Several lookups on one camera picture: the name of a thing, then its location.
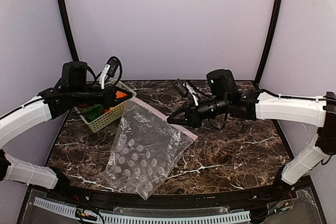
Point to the right black frame post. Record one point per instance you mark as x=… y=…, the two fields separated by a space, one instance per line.
x=268 y=42

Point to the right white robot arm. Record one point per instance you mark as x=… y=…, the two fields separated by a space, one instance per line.
x=318 y=111

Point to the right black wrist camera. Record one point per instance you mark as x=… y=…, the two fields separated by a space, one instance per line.
x=185 y=90

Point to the black frame post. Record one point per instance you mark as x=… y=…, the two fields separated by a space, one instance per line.
x=67 y=29
x=268 y=42

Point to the green leafy vegetable toy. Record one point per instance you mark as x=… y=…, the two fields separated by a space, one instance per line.
x=93 y=112

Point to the clear zip top bag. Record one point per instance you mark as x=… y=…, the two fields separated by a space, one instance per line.
x=145 y=150

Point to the white slotted cable duct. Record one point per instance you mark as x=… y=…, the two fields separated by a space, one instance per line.
x=136 y=215

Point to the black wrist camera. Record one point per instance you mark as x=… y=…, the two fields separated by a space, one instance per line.
x=113 y=64
x=185 y=90

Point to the beige perforated plastic basket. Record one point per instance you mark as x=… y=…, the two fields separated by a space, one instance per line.
x=103 y=120

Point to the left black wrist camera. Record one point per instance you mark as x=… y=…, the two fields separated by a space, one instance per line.
x=113 y=64

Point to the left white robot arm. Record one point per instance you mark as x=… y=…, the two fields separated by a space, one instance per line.
x=42 y=108

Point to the left black frame post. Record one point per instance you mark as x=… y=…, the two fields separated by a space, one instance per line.
x=67 y=29

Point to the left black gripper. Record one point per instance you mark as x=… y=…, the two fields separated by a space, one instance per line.
x=105 y=96

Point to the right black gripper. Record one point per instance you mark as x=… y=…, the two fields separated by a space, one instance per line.
x=191 y=114

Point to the orange fruit toy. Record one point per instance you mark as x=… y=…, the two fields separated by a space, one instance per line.
x=120 y=94

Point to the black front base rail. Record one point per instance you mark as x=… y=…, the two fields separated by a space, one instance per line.
x=307 y=202

